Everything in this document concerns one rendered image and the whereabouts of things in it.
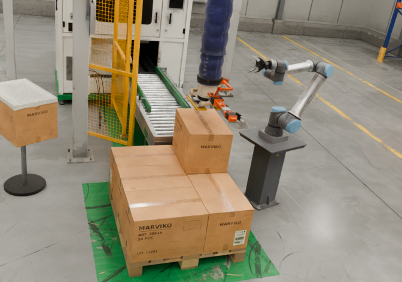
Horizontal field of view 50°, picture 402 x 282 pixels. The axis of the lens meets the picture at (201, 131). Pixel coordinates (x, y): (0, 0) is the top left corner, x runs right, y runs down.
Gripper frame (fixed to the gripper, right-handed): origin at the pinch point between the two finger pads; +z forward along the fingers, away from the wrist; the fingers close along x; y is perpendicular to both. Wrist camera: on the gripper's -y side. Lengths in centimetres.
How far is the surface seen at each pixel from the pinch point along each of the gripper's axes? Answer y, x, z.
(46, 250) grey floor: -25, -158, 165
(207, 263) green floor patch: -60, -158, 35
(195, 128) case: 9, -64, 37
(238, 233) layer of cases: -63, -127, 13
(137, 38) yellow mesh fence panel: 138, -15, 72
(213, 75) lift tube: 16.7, -16.2, 24.1
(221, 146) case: -4, -75, 15
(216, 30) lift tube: 16.4, 23.6, 27.9
